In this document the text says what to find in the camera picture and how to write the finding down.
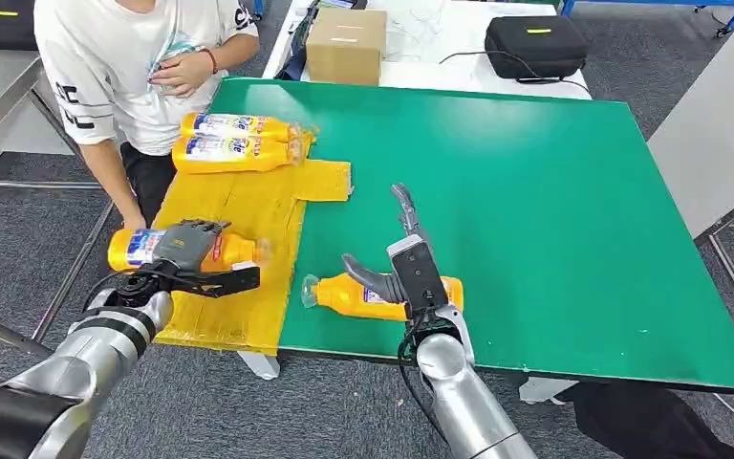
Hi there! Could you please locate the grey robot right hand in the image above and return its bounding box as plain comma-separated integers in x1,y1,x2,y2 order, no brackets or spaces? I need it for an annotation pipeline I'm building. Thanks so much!
341,184,432,304

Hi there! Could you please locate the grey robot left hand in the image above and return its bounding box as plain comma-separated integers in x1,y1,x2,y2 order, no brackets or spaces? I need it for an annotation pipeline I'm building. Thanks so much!
151,219,232,273

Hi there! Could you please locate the orange drink bottle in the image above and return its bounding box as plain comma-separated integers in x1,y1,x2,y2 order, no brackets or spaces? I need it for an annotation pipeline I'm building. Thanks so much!
107,227,272,273
171,134,312,175
300,272,465,322
179,112,308,143

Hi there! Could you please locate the yellow sheet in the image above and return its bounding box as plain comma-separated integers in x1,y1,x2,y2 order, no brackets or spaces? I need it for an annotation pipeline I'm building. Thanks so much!
151,126,354,356

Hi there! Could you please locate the white table foot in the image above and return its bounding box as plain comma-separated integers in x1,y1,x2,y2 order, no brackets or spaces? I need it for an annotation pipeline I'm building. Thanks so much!
237,351,282,382
518,378,577,404

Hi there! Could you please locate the green table mat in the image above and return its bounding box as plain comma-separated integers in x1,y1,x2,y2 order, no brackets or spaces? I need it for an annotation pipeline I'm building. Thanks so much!
205,76,734,395

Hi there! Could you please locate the person's left hand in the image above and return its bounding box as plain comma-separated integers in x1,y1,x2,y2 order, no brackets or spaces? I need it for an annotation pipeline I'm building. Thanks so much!
148,49,216,99

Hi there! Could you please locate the person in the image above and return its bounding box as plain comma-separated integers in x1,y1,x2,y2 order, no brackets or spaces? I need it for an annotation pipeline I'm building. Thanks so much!
32,0,262,230

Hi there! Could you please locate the brown cardboard box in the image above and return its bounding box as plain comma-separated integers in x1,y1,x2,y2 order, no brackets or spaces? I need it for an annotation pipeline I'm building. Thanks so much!
305,7,388,87

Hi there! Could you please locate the white table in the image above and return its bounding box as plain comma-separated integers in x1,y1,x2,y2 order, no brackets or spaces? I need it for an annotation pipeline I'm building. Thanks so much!
262,0,593,101

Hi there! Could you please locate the black case with yellow label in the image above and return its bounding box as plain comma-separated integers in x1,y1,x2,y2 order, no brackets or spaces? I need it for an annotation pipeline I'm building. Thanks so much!
485,15,590,81
0,0,39,52

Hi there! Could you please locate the black leg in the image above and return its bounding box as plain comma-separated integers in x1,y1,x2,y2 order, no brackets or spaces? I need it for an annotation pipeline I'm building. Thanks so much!
556,382,734,459

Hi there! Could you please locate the grey table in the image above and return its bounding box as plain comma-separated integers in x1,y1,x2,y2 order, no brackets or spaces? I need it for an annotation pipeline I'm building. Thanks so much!
646,12,734,353

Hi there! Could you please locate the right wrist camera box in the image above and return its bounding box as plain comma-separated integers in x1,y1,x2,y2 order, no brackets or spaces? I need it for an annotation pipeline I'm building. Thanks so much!
387,234,450,318

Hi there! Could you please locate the black cable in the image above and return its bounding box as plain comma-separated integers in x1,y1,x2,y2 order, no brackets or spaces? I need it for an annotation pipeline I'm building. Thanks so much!
438,50,593,95

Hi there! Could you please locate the blue metal frame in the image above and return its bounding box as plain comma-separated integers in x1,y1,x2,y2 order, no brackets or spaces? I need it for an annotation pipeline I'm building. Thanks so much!
559,0,734,36

